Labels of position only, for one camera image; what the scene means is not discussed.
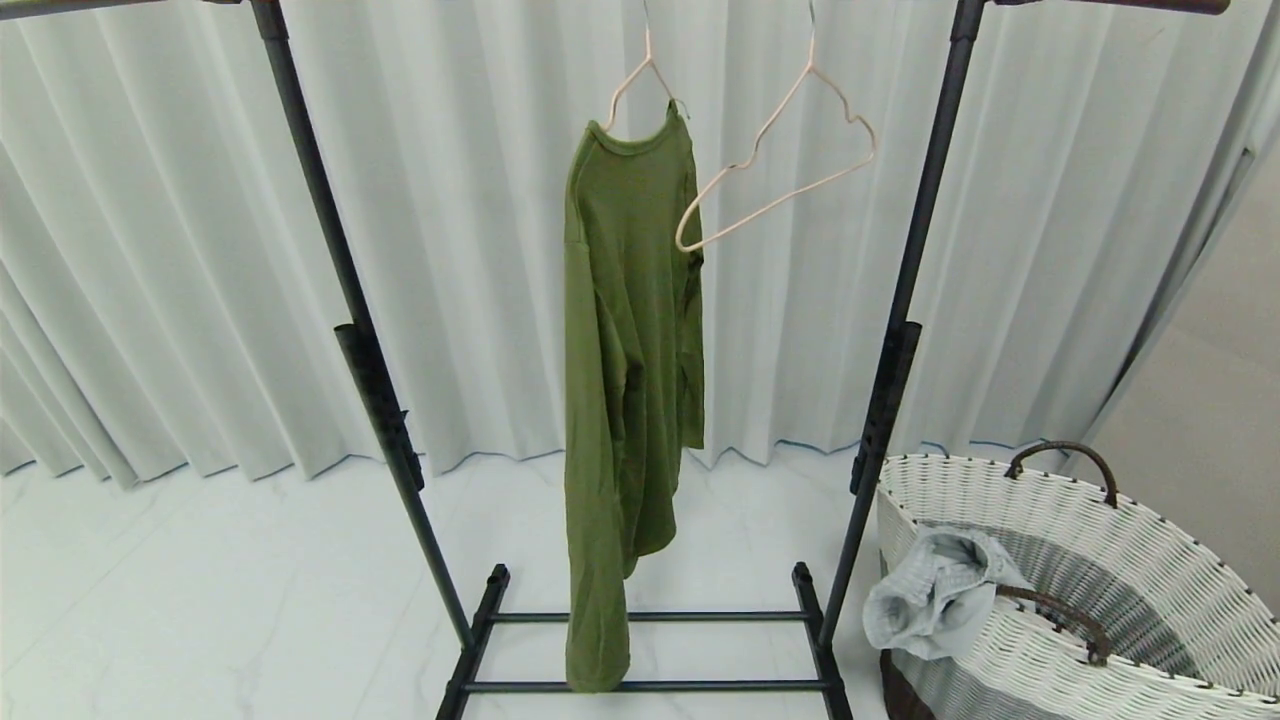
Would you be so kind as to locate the olive green printed T-shirt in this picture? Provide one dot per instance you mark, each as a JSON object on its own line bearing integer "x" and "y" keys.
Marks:
{"x": 630, "y": 300}

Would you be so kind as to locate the pink clothes hanger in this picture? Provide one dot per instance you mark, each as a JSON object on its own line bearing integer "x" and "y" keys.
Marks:
{"x": 648, "y": 45}
{"x": 812, "y": 50}

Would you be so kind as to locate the pale grey garment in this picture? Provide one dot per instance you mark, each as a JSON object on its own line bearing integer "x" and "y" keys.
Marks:
{"x": 930, "y": 600}

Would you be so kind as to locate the black clothes rack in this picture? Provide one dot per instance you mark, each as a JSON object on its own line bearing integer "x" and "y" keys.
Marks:
{"x": 300, "y": 130}

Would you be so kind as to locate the white laundry basket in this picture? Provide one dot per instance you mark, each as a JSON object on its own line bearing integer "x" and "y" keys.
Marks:
{"x": 1100, "y": 540}

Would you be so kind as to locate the white curtain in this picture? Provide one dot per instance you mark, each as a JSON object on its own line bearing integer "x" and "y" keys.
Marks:
{"x": 150, "y": 200}

